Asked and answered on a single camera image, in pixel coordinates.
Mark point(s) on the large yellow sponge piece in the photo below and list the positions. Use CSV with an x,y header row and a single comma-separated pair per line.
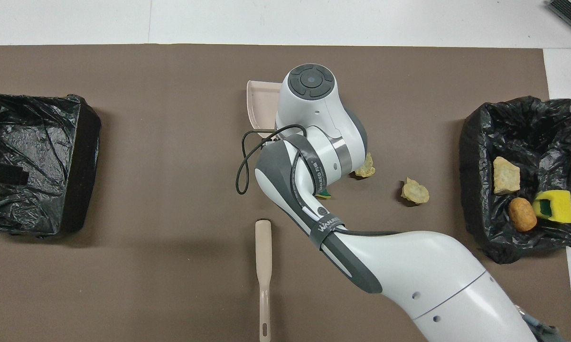
x,y
563,209

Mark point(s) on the brown table mat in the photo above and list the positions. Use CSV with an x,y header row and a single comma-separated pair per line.
x,y
171,118

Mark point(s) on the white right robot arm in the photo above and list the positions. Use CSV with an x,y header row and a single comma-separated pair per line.
x,y
408,266

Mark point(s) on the beige hand brush black bristles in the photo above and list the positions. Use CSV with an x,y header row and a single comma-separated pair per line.
x,y
263,251

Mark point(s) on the beige plastic dustpan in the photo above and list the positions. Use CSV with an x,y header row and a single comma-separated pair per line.
x,y
264,104

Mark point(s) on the orange crusted bread piece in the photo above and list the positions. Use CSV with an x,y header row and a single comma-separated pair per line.
x,y
506,175

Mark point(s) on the pale bread chunk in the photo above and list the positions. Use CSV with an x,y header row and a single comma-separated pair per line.
x,y
415,191
367,168

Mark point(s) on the brown oval bread roll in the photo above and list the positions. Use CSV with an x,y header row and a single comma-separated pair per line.
x,y
522,214

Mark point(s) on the yellow sponge piece green side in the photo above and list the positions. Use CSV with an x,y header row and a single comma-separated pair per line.
x,y
545,207

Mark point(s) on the small green yellow sponge piece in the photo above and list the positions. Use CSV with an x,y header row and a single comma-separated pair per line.
x,y
324,194

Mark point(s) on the black bag-lined bin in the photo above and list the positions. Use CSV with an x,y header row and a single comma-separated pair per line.
x,y
522,142
29,142

